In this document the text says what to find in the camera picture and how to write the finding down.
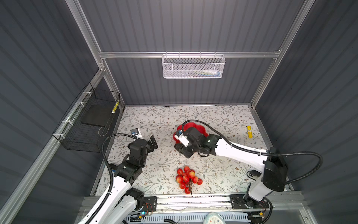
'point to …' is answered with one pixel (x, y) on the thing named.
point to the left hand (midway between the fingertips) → (145, 138)
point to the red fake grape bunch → (186, 178)
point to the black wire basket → (86, 126)
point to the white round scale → (213, 218)
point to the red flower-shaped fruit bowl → (188, 125)
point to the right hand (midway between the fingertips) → (182, 149)
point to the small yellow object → (250, 133)
